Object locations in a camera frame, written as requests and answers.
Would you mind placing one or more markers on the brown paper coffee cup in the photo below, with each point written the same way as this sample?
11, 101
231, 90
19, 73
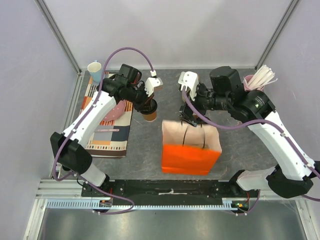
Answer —
150, 117

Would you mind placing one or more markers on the colourful patchwork placemat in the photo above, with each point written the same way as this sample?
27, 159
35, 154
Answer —
112, 144

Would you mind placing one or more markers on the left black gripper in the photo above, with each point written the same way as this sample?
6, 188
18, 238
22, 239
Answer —
139, 107

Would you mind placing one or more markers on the pink handled fork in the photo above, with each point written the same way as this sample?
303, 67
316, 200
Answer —
111, 130

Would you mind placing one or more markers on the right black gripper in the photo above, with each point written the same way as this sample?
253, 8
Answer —
188, 111

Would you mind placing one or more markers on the light blue mug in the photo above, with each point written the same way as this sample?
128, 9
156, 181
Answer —
95, 71

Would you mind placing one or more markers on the slotted cable duct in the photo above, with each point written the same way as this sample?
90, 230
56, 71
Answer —
90, 204

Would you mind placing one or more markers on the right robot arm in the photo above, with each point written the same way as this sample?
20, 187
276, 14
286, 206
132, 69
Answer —
292, 176

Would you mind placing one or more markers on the pink polka dot plate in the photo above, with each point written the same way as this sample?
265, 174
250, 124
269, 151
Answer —
116, 112

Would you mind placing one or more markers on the pink straw holder cup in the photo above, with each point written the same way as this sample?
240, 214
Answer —
250, 85

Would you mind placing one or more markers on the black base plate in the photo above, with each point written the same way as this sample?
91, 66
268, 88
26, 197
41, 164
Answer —
176, 192

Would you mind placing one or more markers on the white paper straws bundle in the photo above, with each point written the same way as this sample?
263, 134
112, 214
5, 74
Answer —
265, 75

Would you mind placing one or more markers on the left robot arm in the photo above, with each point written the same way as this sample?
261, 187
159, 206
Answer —
69, 147

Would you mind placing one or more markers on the orange paper bag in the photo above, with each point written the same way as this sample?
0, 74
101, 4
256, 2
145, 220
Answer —
189, 150

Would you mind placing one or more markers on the black coffee cup lid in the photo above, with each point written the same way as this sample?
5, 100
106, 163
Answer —
149, 108

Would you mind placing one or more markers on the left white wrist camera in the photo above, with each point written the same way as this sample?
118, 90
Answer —
152, 83

